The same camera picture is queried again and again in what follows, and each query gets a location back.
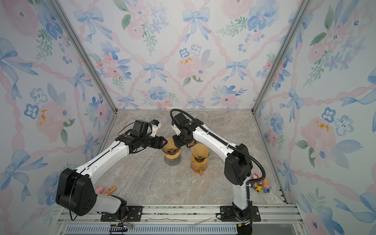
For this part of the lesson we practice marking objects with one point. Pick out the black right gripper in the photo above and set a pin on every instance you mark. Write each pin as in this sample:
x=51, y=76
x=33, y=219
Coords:
x=177, y=143

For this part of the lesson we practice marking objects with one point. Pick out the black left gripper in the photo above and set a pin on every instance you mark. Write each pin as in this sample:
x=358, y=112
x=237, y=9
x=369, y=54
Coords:
x=158, y=143

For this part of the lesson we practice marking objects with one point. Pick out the grey glass dripper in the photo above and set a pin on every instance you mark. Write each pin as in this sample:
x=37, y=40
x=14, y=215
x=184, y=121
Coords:
x=171, y=154

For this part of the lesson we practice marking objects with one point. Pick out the brown paper coffee filter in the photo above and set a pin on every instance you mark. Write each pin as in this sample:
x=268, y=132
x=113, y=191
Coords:
x=200, y=151

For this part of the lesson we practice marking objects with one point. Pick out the clear grey glass carafe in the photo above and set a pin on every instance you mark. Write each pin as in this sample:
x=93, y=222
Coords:
x=172, y=162

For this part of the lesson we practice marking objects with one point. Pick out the wooden ring holder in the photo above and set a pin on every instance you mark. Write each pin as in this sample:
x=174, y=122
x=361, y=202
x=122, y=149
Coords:
x=199, y=161

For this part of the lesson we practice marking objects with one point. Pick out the orange glass carafe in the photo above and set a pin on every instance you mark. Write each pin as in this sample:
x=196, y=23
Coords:
x=199, y=167

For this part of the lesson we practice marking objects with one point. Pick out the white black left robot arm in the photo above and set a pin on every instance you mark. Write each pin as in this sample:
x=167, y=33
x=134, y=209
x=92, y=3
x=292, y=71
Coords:
x=76, y=191

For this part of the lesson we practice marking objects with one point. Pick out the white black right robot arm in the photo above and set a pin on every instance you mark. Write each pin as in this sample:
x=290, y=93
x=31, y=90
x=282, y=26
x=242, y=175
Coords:
x=238, y=163

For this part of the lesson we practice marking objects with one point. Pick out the small wooden toy block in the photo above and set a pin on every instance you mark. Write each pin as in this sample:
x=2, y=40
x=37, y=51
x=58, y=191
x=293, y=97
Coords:
x=109, y=191

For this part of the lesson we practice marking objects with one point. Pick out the pink small toy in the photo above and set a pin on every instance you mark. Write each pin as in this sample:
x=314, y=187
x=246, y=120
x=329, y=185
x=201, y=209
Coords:
x=100, y=190

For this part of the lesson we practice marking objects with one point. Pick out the colourful small toy figures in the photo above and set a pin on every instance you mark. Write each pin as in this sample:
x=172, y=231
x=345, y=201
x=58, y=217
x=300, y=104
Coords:
x=260, y=186

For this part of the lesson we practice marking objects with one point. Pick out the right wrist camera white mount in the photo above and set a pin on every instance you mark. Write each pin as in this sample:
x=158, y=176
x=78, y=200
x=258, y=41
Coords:
x=176, y=129

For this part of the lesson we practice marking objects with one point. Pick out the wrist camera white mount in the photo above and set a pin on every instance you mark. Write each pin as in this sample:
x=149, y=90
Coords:
x=176, y=129
x=155, y=124

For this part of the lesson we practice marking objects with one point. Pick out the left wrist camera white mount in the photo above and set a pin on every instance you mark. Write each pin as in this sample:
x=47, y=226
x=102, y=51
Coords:
x=155, y=124

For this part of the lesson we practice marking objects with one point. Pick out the aluminium mounting rail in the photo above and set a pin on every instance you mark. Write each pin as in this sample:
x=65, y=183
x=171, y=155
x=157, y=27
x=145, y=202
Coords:
x=268, y=219

